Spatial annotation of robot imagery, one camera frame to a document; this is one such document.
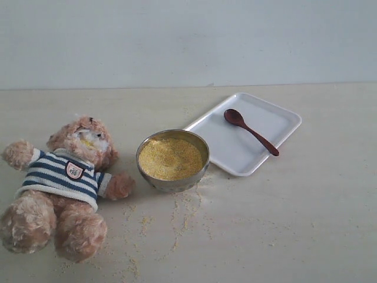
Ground dark red wooden spoon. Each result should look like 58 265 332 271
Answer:
223 108 280 156

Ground beige teddy bear striped sweater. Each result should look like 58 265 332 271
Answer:
1 116 135 262

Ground steel bowl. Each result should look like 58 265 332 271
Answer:
136 129 210 193

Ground yellow millet grain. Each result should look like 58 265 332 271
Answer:
72 133 206 182

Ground white rectangular plastic tray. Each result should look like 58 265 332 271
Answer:
184 93 302 176

